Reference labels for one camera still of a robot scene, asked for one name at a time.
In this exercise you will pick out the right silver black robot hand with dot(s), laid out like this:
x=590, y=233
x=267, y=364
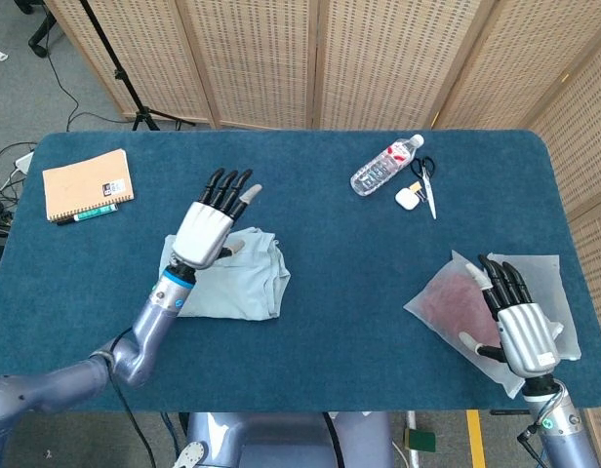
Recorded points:
x=525, y=336

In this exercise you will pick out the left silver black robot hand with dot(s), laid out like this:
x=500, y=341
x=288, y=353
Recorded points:
x=203, y=234

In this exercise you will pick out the light green t-shirt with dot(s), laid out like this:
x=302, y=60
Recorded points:
x=247, y=287

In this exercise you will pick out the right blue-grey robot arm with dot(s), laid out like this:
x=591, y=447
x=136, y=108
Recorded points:
x=559, y=434

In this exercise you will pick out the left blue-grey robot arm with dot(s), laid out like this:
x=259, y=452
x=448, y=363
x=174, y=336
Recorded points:
x=144, y=341

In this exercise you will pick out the empty frosted plastic bag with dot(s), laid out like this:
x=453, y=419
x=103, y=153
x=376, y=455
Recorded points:
x=544, y=278

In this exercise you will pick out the frosted bag with red garment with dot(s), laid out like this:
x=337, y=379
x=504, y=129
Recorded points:
x=452, y=302

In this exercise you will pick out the green marker pen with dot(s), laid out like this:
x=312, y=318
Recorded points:
x=93, y=213

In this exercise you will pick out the brown spiral notebook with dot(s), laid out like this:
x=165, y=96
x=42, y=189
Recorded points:
x=83, y=183

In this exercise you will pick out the green block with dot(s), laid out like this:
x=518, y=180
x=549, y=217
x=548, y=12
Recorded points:
x=420, y=440

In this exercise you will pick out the silver table leg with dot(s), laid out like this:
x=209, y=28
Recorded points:
x=412, y=439

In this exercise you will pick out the blue table mat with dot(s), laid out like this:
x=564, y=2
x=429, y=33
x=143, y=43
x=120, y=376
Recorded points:
x=354, y=268

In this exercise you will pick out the black tripod stand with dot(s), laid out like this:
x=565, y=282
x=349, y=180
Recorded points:
x=120, y=73

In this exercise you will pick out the white earbuds case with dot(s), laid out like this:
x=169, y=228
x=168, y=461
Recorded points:
x=406, y=199

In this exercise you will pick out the clear plastic water bottle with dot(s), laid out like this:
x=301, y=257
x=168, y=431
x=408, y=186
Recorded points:
x=378, y=170

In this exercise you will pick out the white power adapter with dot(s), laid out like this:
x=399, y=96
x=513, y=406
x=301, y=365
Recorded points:
x=23, y=163

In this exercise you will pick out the blue-grey robot torso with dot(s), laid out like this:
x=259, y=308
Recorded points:
x=281, y=439

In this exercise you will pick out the black office chair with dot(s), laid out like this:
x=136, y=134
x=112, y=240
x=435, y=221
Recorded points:
x=39, y=29

